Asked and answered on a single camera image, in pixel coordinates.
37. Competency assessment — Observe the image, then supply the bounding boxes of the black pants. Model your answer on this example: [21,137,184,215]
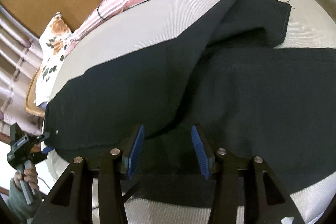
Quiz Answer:
[45,0,335,207]

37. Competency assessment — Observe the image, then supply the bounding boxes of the green sleeve left forearm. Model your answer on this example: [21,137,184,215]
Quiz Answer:
[6,178,42,223]

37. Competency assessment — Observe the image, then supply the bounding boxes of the left hand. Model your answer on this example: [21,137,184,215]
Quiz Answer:
[14,164,39,192]

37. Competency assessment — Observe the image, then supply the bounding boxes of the pinkish curtain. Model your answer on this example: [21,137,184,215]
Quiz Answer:
[1,6,42,135]

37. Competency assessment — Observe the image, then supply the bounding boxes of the floral white pillow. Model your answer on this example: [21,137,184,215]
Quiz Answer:
[35,12,72,106]

